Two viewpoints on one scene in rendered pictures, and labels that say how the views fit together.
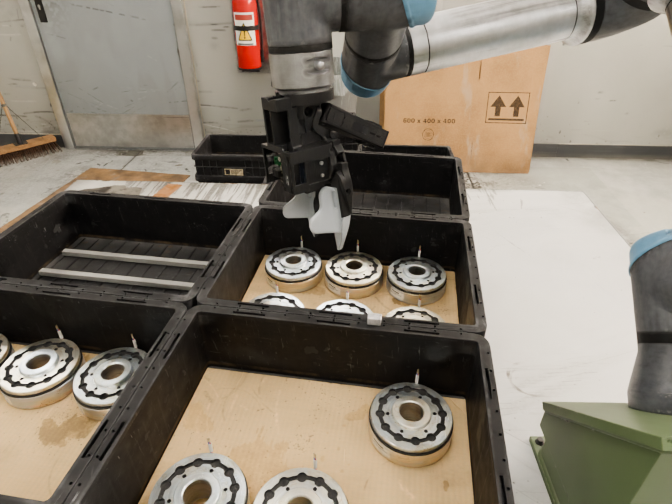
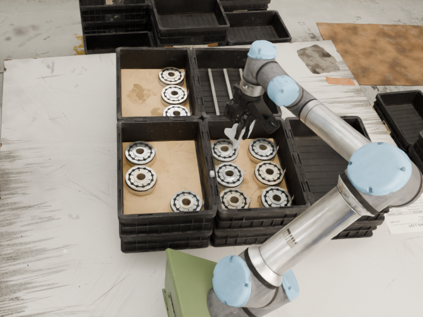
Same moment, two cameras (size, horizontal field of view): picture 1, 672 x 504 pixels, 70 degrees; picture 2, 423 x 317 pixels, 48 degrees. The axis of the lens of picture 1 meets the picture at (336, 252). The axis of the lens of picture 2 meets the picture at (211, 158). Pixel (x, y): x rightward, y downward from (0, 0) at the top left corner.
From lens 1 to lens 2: 1.19 m
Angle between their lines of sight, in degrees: 50
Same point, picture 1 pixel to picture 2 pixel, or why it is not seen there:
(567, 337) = (303, 304)
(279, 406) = (183, 166)
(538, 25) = (345, 153)
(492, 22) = (330, 133)
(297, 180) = (229, 112)
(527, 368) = not seen: hidden behind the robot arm
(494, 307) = (313, 266)
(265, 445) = (166, 166)
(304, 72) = (242, 85)
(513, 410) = not seen: hidden behind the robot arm
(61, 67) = not seen: outside the picture
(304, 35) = (245, 75)
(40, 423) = (157, 107)
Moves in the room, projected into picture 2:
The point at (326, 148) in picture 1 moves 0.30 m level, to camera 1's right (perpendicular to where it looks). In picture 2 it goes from (240, 112) to (276, 192)
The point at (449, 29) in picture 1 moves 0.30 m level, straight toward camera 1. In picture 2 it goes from (315, 119) to (204, 116)
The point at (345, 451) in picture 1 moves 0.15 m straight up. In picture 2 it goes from (170, 189) to (172, 161)
